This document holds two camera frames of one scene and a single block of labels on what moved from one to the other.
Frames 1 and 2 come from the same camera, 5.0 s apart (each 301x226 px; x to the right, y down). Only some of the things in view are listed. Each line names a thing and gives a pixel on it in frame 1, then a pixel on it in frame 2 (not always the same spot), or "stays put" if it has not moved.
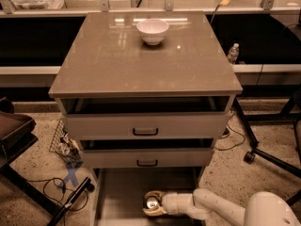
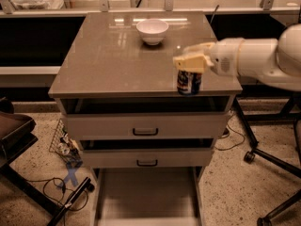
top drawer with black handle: (139, 125) stays put
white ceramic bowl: (152, 30) stays put
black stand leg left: (86, 185) stays put
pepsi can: (151, 202) to (188, 83)
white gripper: (169, 203) to (225, 57)
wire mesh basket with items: (64, 145) stays put
